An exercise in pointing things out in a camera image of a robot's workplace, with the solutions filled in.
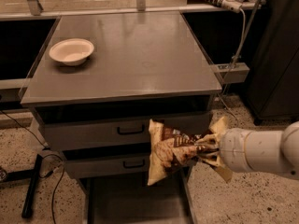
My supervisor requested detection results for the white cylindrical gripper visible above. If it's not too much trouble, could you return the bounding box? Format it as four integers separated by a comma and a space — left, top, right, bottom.
195, 116, 249, 183

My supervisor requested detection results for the brown chip bag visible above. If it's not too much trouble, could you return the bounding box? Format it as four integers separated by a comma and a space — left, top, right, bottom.
147, 119, 210, 187

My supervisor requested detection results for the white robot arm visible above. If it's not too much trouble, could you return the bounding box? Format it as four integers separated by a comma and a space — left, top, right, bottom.
198, 117, 299, 180

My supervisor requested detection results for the middle grey drawer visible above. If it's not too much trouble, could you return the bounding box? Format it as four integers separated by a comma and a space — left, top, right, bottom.
63, 143, 150, 179

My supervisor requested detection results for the bottom open grey drawer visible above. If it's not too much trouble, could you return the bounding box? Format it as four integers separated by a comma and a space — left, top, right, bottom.
87, 168, 197, 224

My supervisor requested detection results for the grey drawer cabinet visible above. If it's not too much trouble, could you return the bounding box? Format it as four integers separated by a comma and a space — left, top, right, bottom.
20, 11, 223, 224

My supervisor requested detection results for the top grey drawer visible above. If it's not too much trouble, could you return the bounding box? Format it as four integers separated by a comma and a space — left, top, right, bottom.
39, 111, 212, 151

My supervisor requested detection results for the dark cabinet on right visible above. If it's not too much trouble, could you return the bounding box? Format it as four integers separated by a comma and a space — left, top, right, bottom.
244, 0, 299, 125

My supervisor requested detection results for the black metal floor stand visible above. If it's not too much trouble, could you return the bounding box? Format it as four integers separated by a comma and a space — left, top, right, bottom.
0, 154, 42, 219

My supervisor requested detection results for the grey metal bracket block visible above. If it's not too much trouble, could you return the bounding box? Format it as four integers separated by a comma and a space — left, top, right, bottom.
210, 63, 249, 85

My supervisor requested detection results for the black top drawer handle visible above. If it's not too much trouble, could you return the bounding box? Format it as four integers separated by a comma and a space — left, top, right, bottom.
117, 125, 145, 135

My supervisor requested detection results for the black drawer handle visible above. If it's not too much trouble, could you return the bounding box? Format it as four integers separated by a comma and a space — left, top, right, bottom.
117, 125, 145, 135
122, 160, 146, 169

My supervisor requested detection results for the black middle drawer handle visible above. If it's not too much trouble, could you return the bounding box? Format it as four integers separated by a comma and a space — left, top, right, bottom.
122, 160, 146, 169

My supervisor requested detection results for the white cable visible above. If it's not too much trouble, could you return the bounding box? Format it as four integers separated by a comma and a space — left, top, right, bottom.
209, 7, 247, 126

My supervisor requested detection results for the black floor cable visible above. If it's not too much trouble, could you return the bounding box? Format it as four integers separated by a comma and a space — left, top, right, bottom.
0, 109, 65, 224

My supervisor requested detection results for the grey metal frame rail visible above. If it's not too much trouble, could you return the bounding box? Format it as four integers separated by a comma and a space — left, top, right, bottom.
0, 0, 267, 21

